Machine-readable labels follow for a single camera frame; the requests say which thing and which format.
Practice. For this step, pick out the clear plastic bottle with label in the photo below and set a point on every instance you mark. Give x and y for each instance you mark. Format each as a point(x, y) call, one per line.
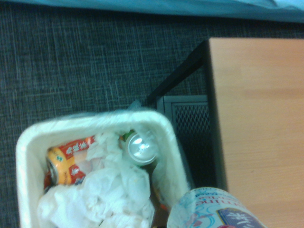
point(202, 209)

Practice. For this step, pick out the green can with silver top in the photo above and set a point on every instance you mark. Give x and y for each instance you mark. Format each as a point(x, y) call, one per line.
point(141, 148)

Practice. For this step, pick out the red and orange drink can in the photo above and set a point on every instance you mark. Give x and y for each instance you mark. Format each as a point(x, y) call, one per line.
point(64, 164)

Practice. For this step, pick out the trash bin with white liner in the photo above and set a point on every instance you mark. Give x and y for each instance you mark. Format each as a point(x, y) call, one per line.
point(23, 166)

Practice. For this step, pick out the black table leg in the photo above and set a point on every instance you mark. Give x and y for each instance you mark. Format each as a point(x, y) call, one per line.
point(175, 73)

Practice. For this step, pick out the crumpled white tissue paper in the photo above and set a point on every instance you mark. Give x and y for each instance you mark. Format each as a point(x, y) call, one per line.
point(107, 190)

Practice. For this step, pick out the blue plastic sheet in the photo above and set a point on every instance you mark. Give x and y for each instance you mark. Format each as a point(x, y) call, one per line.
point(142, 6)

